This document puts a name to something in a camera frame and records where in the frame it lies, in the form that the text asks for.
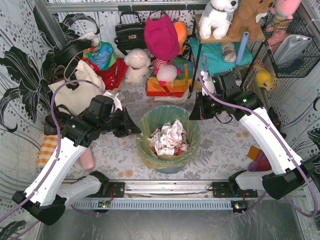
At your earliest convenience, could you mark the yellow trash bag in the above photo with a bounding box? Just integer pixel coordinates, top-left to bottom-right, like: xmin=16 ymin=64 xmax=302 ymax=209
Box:
xmin=136 ymin=105 xmax=201 ymax=171

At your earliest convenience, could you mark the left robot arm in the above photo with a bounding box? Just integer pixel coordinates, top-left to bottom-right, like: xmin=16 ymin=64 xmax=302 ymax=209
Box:
xmin=12 ymin=94 xmax=141 ymax=226

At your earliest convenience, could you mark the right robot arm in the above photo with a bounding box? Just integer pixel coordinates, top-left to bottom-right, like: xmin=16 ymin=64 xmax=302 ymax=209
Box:
xmin=189 ymin=71 xmax=315 ymax=200

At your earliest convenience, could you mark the teal trash bin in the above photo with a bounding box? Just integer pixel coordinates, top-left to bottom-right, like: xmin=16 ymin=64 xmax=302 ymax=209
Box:
xmin=136 ymin=105 xmax=201 ymax=175

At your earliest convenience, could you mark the crumpled paper trash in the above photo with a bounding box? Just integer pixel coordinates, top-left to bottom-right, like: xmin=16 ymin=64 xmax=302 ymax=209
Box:
xmin=147 ymin=119 xmax=190 ymax=156

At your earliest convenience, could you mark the cream canvas tote bag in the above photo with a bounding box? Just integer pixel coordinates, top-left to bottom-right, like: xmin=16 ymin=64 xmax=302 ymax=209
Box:
xmin=54 ymin=60 xmax=106 ymax=116

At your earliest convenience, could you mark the brown patterned bag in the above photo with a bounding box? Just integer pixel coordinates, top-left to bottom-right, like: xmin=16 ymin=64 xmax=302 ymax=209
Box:
xmin=43 ymin=104 xmax=75 ymax=136

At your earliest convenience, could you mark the colorful patterned bag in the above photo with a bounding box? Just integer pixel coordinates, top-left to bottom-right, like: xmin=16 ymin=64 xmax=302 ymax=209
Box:
xmin=82 ymin=41 xmax=117 ymax=72

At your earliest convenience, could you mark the magenta fuzzy bag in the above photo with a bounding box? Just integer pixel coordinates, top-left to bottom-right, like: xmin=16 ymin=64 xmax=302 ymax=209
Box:
xmin=144 ymin=13 xmax=180 ymax=61

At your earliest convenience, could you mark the rainbow striped cloth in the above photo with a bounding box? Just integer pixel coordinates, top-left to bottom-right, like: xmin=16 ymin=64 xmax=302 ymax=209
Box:
xmin=146 ymin=57 xmax=194 ymax=98

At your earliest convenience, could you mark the red cloth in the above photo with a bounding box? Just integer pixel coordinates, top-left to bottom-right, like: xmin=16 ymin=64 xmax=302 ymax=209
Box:
xmin=89 ymin=58 xmax=128 ymax=90

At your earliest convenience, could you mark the pink cylinder toy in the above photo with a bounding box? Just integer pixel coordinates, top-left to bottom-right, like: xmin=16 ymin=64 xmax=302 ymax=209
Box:
xmin=79 ymin=146 xmax=95 ymax=171

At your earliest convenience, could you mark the pink pig plush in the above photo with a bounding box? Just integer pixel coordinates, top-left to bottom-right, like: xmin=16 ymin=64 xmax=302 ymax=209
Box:
xmin=153 ymin=58 xmax=181 ymax=85

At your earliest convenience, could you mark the teal folded cloth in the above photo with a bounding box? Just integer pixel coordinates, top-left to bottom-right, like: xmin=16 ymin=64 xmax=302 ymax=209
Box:
xmin=188 ymin=37 xmax=253 ymax=75

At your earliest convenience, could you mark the yellow duck plush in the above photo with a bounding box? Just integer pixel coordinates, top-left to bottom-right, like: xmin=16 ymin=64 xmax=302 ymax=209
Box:
xmin=253 ymin=61 xmax=272 ymax=91

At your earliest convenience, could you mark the white lamb plush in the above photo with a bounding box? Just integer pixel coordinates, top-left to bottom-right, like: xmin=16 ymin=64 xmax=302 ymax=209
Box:
xmin=124 ymin=48 xmax=151 ymax=84

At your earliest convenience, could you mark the orange checkered towel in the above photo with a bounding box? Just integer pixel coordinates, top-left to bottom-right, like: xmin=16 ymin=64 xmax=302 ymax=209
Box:
xmin=37 ymin=135 xmax=58 ymax=169

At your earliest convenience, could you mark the purple orange toy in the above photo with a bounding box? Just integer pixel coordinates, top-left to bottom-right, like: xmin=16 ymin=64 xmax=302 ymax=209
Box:
xmin=247 ymin=145 xmax=272 ymax=172

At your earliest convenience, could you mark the orange plush toy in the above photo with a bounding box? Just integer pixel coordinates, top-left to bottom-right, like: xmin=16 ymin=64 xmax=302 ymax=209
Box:
xmin=173 ymin=21 xmax=187 ymax=55

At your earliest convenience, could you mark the black shelf rack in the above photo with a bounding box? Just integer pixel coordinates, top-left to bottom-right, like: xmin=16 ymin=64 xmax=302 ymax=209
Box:
xmin=187 ymin=14 xmax=266 ymax=99

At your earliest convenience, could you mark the black leather handbag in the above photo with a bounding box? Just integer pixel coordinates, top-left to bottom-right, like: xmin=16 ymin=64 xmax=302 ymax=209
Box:
xmin=114 ymin=11 xmax=147 ymax=56

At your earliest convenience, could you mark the white husky plush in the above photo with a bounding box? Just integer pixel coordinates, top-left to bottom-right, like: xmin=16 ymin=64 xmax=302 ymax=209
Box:
xmin=199 ymin=0 xmax=239 ymax=40

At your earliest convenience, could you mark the brown dog plush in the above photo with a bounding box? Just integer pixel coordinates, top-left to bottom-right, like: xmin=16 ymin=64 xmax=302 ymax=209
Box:
xmin=227 ymin=0 xmax=275 ymax=41

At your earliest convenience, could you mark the silver pouch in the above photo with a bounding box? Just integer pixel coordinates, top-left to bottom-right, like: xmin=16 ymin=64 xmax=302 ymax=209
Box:
xmin=273 ymin=34 xmax=313 ymax=65

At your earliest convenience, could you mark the pink plush toy top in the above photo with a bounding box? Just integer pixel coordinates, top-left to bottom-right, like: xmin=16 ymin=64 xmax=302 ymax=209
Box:
xmin=268 ymin=0 xmax=301 ymax=30

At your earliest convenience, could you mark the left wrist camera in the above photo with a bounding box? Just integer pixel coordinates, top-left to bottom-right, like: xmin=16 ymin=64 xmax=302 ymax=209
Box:
xmin=102 ymin=91 xmax=123 ymax=113

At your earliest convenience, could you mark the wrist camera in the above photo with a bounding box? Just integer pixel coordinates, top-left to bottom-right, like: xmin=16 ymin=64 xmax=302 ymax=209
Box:
xmin=102 ymin=91 xmax=123 ymax=113
xmin=200 ymin=70 xmax=215 ymax=94

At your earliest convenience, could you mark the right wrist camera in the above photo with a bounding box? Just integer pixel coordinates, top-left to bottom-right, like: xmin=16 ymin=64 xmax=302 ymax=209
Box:
xmin=200 ymin=70 xmax=215 ymax=94

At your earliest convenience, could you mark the black wire basket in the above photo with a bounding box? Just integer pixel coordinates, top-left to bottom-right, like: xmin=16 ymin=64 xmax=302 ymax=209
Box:
xmin=261 ymin=12 xmax=320 ymax=79

